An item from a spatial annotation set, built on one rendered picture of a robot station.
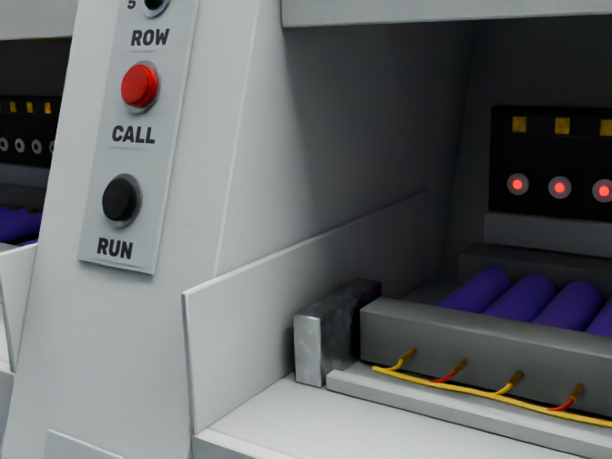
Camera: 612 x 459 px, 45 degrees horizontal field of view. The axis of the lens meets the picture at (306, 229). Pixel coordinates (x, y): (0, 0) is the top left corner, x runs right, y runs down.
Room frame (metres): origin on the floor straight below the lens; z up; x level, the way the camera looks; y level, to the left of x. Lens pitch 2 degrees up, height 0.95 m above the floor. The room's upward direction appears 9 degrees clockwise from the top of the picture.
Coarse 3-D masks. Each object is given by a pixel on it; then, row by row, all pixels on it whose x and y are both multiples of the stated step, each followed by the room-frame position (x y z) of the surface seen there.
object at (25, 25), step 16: (0, 0) 0.35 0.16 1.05; (16, 0) 0.34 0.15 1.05; (32, 0) 0.34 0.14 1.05; (48, 0) 0.33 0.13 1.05; (64, 0) 0.32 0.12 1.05; (0, 16) 0.35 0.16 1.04; (16, 16) 0.34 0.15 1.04; (32, 16) 0.34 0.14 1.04; (48, 16) 0.33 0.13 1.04; (64, 16) 0.33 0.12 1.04; (0, 32) 0.35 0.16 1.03; (16, 32) 0.35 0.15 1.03; (32, 32) 0.34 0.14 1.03; (48, 32) 0.33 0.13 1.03; (64, 32) 0.33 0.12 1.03
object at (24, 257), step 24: (0, 168) 0.59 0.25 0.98; (24, 168) 0.58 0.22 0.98; (48, 168) 0.56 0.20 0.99; (0, 264) 0.29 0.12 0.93; (24, 264) 0.30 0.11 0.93; (0, 288) 0.30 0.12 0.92; (24, 288) 0.30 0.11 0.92; (0, 312) 0.37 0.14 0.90; (24, 312) 0.30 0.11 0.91; (0, 336) 0.34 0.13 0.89; (0, 360) 0.32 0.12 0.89; (0, 384) 0.31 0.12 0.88; (0, 408) 0.32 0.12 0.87; (0, 432) 0.32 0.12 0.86; (0, 456) 0.33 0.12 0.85
